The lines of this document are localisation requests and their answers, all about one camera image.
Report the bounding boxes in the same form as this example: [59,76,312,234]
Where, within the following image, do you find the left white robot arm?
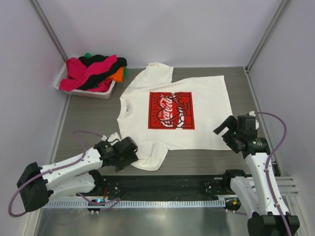
[17,137,138,212]

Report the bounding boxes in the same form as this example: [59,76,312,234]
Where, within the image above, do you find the white plastic laundry basket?
[53,63,116,99]

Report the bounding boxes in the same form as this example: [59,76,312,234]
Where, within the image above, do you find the white slotted cable duct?
[43,198,225,209]

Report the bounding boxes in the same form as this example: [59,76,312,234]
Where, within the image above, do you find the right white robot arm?
[213,112,300,236]

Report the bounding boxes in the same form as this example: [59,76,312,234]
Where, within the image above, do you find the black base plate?
[90,175,235,202]

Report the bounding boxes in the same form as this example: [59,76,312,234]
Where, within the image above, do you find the pink t-shirt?
[59,55,117,92]

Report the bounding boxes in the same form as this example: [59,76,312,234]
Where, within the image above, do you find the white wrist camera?
[248,110,260,128]
[101,132,121,142]

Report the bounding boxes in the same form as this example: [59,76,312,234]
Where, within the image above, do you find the aluminium frame rail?
[276,177,299,196]

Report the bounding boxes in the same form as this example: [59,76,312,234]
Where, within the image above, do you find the white coca-cola t-shirt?
[117,62,232,171]

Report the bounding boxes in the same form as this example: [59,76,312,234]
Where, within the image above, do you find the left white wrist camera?
[101,132,121,142]

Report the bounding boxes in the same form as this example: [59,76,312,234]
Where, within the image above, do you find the green t-shirt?
[84,53,128,77]

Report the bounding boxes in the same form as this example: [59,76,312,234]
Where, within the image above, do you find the orange t-shirt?
[107,67,125,83]

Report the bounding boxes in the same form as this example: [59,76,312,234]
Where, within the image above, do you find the black t-shirt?
[78,55,127,92]

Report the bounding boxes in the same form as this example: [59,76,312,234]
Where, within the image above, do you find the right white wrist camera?
[248,110,260,128]

